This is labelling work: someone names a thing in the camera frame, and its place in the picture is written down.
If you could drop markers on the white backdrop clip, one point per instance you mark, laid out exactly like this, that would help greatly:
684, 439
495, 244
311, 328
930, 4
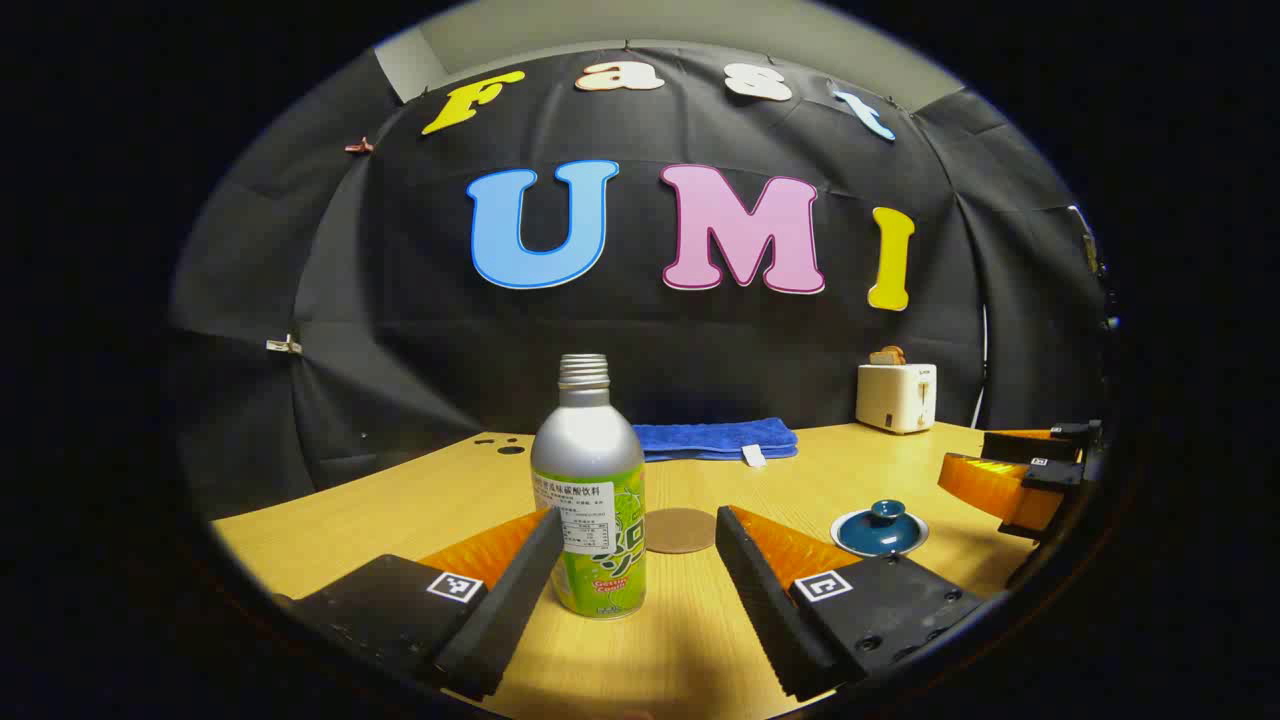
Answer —
283, 345

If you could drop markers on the white toaster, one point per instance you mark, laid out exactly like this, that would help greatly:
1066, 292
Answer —
895, 400

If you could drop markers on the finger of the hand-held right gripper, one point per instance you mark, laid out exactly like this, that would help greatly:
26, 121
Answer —
990, 485
1020, 446

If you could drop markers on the round brown coaster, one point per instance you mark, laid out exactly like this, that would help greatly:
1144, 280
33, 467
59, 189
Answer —
680, 530

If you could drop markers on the red backdrop clip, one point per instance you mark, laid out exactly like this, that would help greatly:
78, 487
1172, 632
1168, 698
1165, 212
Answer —
358, 146

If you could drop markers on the folded blue towel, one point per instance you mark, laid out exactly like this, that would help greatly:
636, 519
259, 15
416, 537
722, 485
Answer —
710, 440

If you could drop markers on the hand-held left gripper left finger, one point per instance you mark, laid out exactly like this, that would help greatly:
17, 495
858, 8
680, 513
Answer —
510, 610

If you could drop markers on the brown bread slice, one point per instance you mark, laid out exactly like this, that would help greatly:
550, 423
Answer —
888, 356

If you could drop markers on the black backdrop cloth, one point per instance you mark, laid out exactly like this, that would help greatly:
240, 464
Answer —
400, 350

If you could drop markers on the silver green-label water bottle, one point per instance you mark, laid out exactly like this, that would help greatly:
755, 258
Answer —
585, 450

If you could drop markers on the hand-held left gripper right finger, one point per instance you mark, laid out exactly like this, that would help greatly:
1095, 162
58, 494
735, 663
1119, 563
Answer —
760, 610

